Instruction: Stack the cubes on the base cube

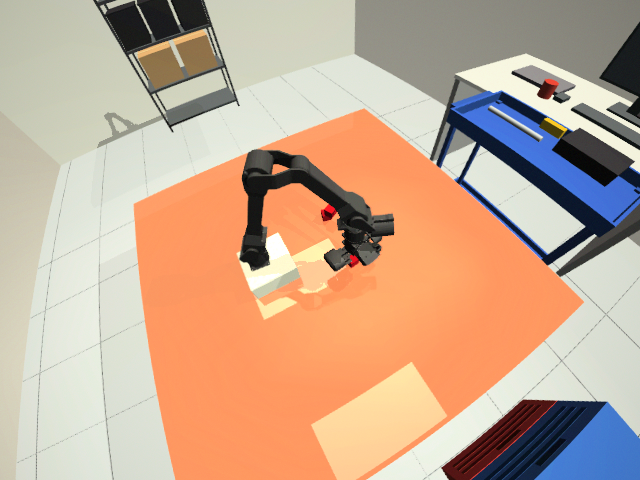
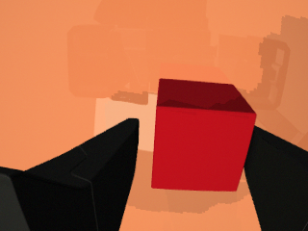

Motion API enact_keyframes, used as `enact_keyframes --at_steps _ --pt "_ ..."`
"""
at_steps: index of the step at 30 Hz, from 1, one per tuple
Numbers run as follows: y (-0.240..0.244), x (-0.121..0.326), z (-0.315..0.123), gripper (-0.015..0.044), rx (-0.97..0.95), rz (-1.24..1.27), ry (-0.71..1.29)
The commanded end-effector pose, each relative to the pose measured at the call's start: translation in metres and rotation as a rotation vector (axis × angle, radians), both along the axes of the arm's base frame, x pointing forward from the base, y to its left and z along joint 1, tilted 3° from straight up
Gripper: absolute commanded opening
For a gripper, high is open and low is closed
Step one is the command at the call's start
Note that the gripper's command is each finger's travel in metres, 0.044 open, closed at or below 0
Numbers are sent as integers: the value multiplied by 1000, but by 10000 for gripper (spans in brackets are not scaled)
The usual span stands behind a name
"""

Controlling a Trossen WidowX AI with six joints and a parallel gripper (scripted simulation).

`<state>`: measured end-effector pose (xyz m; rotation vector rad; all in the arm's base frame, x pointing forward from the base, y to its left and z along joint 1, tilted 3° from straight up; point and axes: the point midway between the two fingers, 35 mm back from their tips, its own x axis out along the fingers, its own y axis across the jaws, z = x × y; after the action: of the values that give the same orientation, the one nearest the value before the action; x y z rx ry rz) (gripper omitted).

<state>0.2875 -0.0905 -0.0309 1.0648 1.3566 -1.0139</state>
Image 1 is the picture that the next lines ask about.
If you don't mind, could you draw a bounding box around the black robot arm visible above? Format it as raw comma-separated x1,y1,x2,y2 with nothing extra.
239,149,395,272

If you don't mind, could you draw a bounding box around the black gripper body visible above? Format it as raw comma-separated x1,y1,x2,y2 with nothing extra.
324,231,382,272

